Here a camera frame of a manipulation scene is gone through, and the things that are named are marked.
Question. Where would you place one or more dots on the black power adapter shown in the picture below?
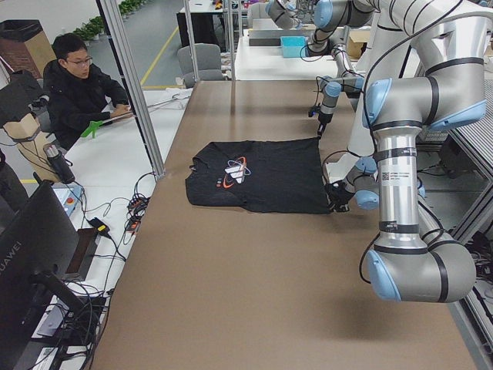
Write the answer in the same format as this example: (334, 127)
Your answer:
(100, 226)

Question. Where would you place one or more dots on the green tablet stand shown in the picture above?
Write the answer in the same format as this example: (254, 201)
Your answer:
(91, 129)

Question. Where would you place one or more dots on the black printed t-shirt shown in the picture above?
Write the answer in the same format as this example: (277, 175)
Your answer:
(259, 176)

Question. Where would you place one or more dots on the aluminium frame post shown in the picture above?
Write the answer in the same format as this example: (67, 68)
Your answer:
(114, 28)

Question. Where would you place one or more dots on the power strip with plugs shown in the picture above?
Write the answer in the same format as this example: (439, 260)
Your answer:
(136, 208)

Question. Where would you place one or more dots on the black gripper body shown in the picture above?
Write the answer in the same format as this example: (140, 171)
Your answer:
(323, 119)
(337, 194)

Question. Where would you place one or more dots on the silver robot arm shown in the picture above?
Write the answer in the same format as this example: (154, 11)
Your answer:
(410, 260)
(333, 21)

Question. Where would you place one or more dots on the grey office chair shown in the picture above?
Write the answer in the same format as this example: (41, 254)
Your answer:
(208, 61)

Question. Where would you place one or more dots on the teach pendant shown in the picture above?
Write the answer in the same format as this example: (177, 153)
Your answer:
(69, 196)

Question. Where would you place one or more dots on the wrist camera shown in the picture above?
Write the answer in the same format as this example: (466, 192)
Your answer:
(313, 110)

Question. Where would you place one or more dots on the black Huawei monitor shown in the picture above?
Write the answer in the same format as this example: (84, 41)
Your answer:
(36, 249)

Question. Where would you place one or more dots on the seated man black jacket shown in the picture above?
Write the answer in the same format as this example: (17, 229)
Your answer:
(79, 91)

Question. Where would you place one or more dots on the black thermos bottle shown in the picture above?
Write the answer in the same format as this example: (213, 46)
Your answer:
(58, 163)

